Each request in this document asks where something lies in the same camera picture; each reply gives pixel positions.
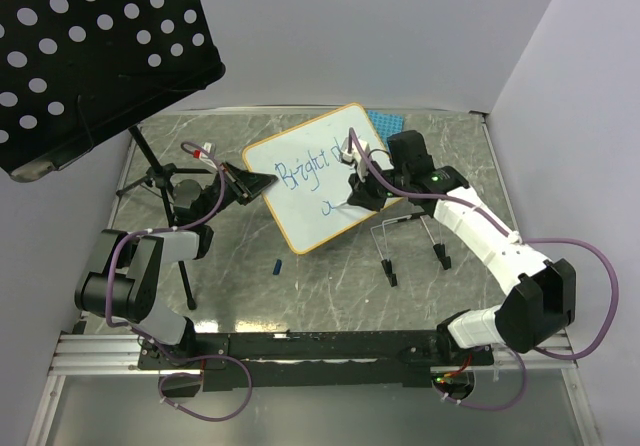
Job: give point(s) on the white blue whiteboard marker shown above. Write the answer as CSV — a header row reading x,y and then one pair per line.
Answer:
x,y
337,206

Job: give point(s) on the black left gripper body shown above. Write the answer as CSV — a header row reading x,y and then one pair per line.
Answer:
x,y
213,194

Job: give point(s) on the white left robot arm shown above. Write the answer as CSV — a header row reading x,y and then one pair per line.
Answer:
x,y
120,280

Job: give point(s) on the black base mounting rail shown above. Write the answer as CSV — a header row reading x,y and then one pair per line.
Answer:
x,y
297,359

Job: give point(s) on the black perforated music stand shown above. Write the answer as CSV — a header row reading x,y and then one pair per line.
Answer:
x,y
75,73

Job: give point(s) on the blue studded baseplate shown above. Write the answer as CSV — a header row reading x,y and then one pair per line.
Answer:
x,y
386,124

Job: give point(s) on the blue marker cap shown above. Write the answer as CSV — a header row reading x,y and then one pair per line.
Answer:
x,y
277,267

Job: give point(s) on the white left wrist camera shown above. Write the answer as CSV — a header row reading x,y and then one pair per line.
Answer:
x,y
204,153

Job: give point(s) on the yellow framed whiteboard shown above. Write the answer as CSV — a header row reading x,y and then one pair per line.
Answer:
x,y
305,158

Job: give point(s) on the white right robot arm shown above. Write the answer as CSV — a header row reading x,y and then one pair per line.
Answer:
x,y
540,294

